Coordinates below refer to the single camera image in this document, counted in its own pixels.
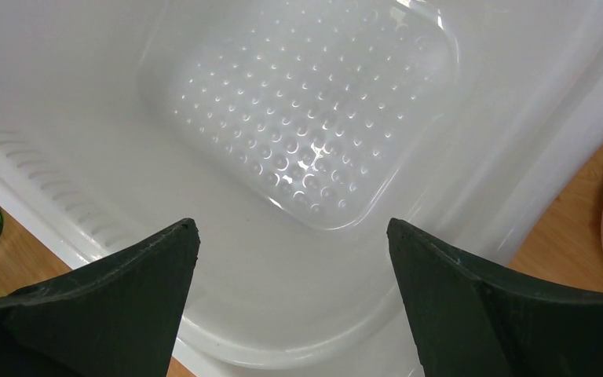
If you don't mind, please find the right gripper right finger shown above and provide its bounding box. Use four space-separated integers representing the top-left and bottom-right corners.
387 218 603 376

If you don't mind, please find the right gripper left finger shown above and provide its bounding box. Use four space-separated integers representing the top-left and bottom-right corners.
0 218 200 376

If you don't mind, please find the white plastic tub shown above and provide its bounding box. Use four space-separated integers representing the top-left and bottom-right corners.
0 1 603 376

